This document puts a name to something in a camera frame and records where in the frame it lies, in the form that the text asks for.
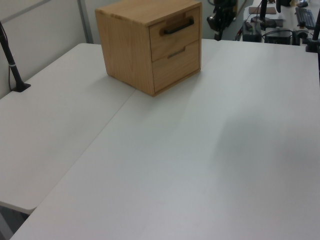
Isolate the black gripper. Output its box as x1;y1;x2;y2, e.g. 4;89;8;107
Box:
212;0;237;41

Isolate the wooden drawer with black handle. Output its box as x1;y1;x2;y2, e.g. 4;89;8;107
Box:
148;6;201;62

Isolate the wooden two-drawer cabinet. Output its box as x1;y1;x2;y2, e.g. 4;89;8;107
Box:
94;0;203;98

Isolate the black electronics box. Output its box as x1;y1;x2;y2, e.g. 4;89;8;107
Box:
242;20;263;42

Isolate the black monitor stand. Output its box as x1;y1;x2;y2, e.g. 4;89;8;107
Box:
251;0;277;29

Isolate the brown desk mat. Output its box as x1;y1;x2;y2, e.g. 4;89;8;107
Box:
248;6;278;15

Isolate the black desktop device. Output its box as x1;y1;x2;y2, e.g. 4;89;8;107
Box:
264;29;294;45

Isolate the black computer keyboard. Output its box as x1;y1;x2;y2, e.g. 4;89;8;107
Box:
294;6;317;29

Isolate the black clamp pole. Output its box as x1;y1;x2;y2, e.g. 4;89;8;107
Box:
305;0;320;53

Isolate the wooden drawer without handle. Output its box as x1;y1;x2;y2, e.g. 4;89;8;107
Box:
151;39;201;96

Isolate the grey partition frame post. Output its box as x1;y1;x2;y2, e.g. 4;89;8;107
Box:
76;0;94;45

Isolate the black camera stand pole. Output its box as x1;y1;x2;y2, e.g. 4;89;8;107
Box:
0;21;32;93

